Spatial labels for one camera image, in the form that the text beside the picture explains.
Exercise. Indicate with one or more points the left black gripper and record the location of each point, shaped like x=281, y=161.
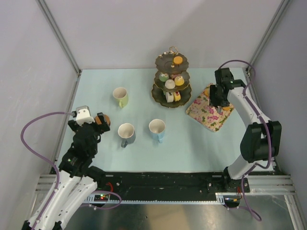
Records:
x=104, y=125

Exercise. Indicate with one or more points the wooden coaster stack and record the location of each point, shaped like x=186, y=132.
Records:
x=106, y=118

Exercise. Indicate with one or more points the blue mug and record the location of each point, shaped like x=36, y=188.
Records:
x=157, y=129

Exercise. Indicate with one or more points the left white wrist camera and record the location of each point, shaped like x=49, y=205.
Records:
x=82, y=115

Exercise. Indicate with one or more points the right aluminium frame post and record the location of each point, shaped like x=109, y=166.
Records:
x=275, y=21

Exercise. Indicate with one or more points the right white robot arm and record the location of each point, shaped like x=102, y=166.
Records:
x=261, y=140

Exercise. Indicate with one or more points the left aluminium frame post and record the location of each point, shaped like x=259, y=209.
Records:
x=42, y=4

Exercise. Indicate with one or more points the yellow round pastry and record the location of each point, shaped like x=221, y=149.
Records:
x=179, y=80

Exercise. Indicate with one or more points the three-tier dark cake stand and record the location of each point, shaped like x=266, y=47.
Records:
x=164, y=64

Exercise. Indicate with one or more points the floral rectangular tray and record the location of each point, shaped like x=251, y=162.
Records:
x=207, y=115

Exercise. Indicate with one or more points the circuit board with leds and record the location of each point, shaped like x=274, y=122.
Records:
x=101, y=197

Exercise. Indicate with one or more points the aluminium frame post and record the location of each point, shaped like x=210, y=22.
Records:
x=42, y=4
x=275, y=21

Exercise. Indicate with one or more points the white cup pastry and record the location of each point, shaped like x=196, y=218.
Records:
x=169, y=97

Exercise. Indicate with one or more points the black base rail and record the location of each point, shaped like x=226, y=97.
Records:
x=171, y=186

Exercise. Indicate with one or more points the grey mug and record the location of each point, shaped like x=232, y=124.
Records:
x=127, y=134

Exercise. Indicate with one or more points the green mug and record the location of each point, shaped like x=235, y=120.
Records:
x=121, y=95

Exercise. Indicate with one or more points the white cupcake pastry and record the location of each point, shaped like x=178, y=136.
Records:
x=170, y=84

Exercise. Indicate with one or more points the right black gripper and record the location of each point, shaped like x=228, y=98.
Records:
x=213, y=100

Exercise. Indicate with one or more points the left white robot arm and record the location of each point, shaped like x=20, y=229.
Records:
x=75, y=178

